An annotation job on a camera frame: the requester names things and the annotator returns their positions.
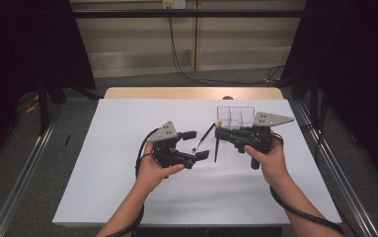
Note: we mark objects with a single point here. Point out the black brush with silver ferrule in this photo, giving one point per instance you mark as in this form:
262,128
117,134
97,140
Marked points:
204,135

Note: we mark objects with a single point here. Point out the small black floor item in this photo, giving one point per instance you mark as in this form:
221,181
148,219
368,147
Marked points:
67,140

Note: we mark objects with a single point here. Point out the black stand post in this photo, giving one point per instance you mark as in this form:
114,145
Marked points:
314,98
42,108

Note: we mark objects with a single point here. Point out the wooden table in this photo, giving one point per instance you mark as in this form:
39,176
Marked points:
176,93

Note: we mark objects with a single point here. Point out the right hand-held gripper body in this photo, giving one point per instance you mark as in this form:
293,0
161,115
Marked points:
255,136

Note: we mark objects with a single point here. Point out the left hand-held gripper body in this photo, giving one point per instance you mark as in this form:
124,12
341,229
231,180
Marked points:
166,149

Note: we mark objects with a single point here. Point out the black horizontal frame bar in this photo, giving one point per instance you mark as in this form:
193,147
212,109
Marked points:
209,13

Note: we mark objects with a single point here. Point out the aluminium floor rail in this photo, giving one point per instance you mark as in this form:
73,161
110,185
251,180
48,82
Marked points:
21,179
355,204

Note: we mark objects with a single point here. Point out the person's right hand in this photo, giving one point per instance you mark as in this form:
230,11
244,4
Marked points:
272,164

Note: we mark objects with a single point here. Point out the black curtain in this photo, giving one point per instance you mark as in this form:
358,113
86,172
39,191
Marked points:
12,49
367,65

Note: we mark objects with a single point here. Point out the white wall power outlet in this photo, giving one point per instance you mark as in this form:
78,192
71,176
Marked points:
178,4

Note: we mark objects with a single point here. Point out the clear acrylic organizer box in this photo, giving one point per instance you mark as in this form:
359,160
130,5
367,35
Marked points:
236,113

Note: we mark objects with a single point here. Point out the white table cover board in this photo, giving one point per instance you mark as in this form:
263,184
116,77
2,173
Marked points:
176,197

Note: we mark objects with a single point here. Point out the person's left hand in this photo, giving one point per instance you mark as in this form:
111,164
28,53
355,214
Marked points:
153,174

